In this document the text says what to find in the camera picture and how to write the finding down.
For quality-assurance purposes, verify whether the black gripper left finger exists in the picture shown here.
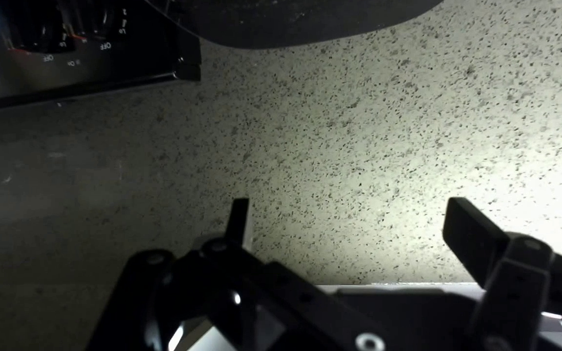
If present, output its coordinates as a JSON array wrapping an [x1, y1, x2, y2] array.
[[224, 196, 249, 247]]

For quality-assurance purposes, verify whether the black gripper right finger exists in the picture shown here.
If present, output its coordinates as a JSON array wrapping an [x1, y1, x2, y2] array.
[[442, 196, 515, 286]]

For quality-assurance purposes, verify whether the black kitchen stove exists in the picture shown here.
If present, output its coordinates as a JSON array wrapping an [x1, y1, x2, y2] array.
[[0, 0, 200, 108]]

